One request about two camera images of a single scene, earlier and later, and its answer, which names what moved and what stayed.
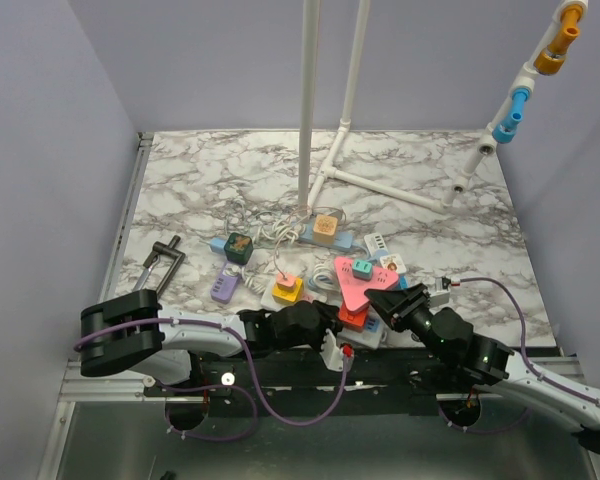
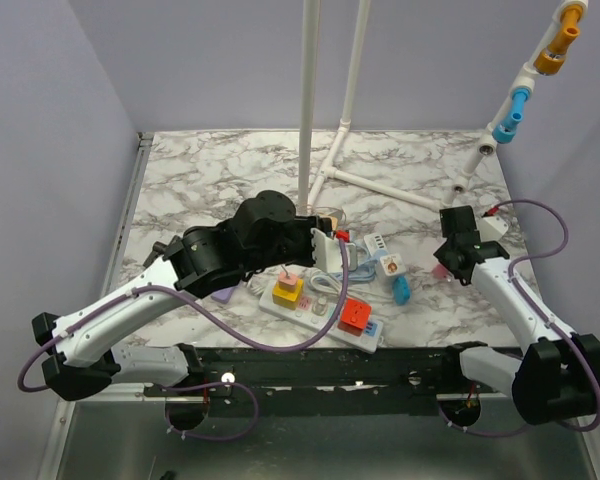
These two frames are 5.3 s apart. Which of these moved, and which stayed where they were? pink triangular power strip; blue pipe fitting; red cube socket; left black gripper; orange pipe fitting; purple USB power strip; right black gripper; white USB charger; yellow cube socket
Moved: left black gripper; right black gripper; pink triangular power strip
Stayed: red cube socket; yellow cube socket; blue pipe fitting; white USB charger; orange pipe fitting; purple USB power strip
